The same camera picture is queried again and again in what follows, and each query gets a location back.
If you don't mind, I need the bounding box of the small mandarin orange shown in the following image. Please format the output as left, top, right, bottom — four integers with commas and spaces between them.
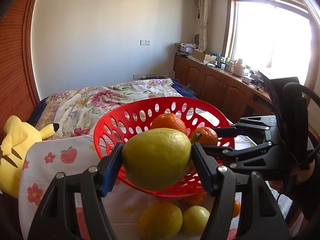
190, 127, 218, 146

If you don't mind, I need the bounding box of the red perforated plastic basket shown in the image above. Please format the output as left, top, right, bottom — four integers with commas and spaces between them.
93, 96, 231, 198

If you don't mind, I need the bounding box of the yellow-green pear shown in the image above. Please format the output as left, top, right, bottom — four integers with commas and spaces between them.
121, 128, 191, 191

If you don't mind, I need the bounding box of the medium mandarin orange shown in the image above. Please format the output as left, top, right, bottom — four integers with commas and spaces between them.
150, 113, 188, 135

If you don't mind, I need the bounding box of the yellow-green lemon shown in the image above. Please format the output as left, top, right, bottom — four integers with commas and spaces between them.
137, 202, 183, 239

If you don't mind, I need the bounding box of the tiny mandarin orange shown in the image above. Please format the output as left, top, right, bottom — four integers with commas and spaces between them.
232, 200, 241, 218

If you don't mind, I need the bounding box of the right hand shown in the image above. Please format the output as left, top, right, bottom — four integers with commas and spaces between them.
268, 161, 315, 191

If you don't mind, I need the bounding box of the wooden sideboard cabinet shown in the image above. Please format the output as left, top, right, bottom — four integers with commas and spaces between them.
173, 55, 273, 122

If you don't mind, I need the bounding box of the pink white bottle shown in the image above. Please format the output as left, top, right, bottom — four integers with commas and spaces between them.
233, 59, 244, 77

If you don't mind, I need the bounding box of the white fruit-print tablecloth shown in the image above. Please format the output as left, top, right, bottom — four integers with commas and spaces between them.
18, 129, 291, 240

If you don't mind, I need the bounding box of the floral bed quilt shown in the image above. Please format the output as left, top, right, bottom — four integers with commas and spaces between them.
27, 78, 194, 140

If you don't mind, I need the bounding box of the cardboard box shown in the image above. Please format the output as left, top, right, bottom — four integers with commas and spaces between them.
192, 49, 216, 63

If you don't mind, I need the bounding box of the folded patterned cloth stack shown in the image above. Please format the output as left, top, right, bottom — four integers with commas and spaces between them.
175, 42, 199, 54

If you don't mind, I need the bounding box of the yellow plush toy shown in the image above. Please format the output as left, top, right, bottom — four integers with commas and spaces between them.
0, 115, 60, 198

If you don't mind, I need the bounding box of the wooden slatted wardrobe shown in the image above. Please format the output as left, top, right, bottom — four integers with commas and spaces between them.
1, 0, 40, 126

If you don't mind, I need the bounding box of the patterned window curtain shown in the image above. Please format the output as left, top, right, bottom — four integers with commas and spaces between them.
199, 0, 212, 50

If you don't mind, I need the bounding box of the window with wooden frame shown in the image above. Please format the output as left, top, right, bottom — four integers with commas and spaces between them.
223, 0, 319, 89

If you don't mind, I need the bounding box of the wall power strip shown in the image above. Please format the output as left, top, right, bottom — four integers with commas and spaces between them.
133, 74, 157, 80

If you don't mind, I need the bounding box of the white wall switch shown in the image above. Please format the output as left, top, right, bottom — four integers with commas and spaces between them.
140, 40, 151, 46

